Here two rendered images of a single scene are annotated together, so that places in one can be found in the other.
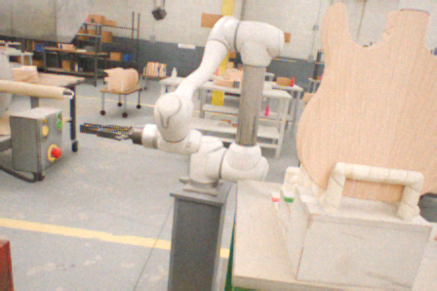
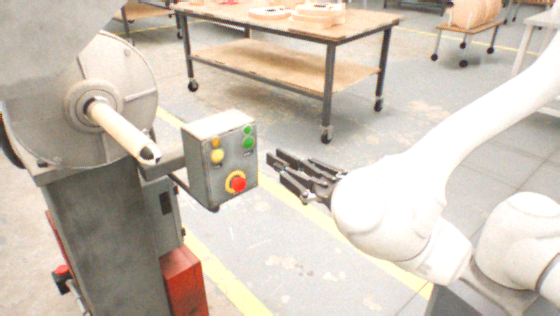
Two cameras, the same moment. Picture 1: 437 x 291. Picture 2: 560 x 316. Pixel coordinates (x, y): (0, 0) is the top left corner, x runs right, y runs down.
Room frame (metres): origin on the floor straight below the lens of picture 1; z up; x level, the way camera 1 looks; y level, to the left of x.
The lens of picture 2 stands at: (0.66, -0.01, 1.51)
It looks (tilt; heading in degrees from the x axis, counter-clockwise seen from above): 31 degrees down; 47
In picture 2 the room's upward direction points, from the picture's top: straight up
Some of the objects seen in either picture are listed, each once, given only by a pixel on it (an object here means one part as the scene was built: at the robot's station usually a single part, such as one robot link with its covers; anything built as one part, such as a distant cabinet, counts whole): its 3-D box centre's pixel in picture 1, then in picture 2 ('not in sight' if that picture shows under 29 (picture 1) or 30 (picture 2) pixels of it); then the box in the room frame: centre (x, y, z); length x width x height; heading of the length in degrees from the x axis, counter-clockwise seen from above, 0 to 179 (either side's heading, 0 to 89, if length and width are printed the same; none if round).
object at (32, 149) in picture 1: (16, 145); (200, 161); (1.08, 0.75, 0.99); 0.24 x 0.21 x 0.26; 89
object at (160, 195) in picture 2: not in sight; (146, 168); (0.99, 0.90, 0.93); 0.15 x 0.10 x 0.55; 89
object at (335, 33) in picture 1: (341, 27); not in sight; (0.68, -0.20, 1.48); 0.07 x 0.04 x 0.09; 92
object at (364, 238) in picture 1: (350, 235); not in sight; (0.70, -0.33, 1.02); 0.27 x 0.15 x 0.17; 93
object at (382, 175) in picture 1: (377, 174); not in sight; (0.65, -0.33, 1.20); 0.20 x 0.03 x 0.03; 92
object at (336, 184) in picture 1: (335, 189); not in sight; (0.65, -0.25, 1.15); 0.03 x 0.03 x 0.09
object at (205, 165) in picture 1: (208, 157); (524, 237); (1.57, 0.08, 0.87); 0.18 x 0.16 x 0.22; 73
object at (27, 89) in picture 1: (31, 90); (122, 130); (0.83, 0.52, 1.25); 0.18 x 0.03 x 0.03; 89
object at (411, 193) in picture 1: (410, 198); not in sight; (0.65, -0.41, 1.15); 0.03 x 0.03 x 0.09
